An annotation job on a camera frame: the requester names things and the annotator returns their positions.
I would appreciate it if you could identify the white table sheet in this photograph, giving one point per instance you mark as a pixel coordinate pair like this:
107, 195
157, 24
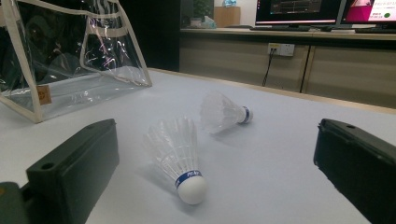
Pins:
249, 174

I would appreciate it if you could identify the small wooden box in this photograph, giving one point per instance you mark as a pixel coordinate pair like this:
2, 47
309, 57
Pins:
227, 17

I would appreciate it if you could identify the green plant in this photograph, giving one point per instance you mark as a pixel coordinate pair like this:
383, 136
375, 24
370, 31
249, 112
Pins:
202, 7

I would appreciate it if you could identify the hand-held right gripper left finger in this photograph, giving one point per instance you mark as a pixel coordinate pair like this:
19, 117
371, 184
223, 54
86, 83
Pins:
74, 174

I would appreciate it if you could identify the dark screen monitor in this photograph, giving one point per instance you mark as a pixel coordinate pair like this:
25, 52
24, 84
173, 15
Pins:
295, 11

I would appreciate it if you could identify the white shuttlecock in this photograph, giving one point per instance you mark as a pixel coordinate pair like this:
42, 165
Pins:
179, 152
221, 113

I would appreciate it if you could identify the beige wooden cabinet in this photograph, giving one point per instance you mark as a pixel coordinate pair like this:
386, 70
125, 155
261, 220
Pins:
236, 59

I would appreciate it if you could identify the pink screen monitor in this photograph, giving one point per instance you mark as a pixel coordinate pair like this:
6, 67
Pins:
370, 11

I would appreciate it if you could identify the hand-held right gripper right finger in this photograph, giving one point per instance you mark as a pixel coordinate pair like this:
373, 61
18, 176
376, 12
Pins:
364, 168

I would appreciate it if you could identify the clear bag with beige trim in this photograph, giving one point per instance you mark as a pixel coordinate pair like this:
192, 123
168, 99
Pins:
77, 93

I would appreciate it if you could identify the black keyboard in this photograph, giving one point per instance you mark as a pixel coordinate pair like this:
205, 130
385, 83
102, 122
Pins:
280, 28
375, 30

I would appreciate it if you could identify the white wall socket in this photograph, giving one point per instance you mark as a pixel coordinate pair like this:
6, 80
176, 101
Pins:
281, 49

